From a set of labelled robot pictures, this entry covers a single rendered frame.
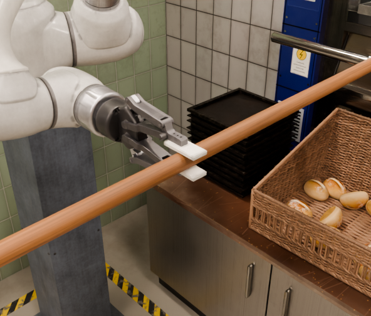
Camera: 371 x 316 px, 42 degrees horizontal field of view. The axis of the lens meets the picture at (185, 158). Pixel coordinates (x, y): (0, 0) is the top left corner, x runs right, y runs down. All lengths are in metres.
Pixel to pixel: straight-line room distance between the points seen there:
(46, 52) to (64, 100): 0.46
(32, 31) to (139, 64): 1.00
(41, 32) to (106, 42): 0.17
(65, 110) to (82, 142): 0.58
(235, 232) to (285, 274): 0.20
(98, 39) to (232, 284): 0.92
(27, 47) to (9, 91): 0.49
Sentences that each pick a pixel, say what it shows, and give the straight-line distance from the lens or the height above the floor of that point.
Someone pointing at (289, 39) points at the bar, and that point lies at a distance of 1.40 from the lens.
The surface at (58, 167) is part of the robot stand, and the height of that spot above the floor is 0.80.
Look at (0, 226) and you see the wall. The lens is 2.20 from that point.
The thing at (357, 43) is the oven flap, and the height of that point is 1.07.
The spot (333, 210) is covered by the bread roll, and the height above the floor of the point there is 0.65.
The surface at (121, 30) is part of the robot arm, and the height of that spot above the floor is 1.19.
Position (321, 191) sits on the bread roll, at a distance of 1.71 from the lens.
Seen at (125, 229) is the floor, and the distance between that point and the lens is 2.50.
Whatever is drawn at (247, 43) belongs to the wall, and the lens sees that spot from 2.00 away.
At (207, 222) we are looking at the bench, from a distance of 1.63.
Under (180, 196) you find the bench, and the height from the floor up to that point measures 0.58.
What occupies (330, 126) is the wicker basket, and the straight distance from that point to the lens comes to 1.78.
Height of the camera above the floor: 1.57
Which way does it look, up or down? 31 degrees down
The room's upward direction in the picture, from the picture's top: straight up
